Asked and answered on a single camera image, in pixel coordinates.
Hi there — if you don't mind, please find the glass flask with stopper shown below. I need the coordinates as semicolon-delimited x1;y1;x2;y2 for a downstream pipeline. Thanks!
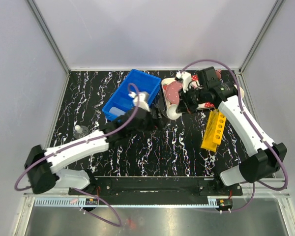
73;125;89;139

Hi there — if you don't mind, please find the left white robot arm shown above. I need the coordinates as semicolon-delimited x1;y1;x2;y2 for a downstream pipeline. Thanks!
24;108;169;195

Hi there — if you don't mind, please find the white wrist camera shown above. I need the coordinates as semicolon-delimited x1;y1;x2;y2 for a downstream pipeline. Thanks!
175;71;192;93
128;91;150;112

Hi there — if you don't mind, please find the pink polka dot plate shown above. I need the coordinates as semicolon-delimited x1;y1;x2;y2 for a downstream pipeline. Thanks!
165;81;182;105

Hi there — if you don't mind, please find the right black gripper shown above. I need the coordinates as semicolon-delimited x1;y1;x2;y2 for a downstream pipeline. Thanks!
176;85;207;114

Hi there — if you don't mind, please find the blue compartment bin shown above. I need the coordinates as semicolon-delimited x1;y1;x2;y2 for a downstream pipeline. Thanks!
102;69;161;121

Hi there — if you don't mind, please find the small white dish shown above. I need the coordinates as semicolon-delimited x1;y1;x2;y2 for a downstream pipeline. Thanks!
166;104;182;120

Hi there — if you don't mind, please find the white ceramic bowl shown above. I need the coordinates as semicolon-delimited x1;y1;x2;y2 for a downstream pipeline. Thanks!
239;87;245;99

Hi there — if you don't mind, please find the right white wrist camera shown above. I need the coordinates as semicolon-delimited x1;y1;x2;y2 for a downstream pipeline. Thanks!
175;71;192;93

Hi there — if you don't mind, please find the yellow test tube rack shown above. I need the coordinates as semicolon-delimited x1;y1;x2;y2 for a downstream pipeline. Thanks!
201;109;226;152

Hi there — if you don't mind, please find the white wash bottle red cap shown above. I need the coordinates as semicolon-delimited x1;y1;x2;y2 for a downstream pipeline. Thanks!
109;107;125;117

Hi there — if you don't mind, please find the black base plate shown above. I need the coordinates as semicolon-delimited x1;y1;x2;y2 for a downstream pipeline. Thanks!
82;177;243;206

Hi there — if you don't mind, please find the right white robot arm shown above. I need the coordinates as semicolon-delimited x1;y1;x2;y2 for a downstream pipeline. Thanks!
175;67;289;195

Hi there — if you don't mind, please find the strawberry print tray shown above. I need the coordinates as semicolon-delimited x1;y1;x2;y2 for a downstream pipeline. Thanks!
161;75;214;111

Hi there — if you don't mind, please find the pink ghost print mug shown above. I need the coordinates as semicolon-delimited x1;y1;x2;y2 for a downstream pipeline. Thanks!
215;69;222;79

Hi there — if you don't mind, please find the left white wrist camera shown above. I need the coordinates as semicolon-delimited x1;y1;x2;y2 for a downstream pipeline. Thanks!
128;91;150;112

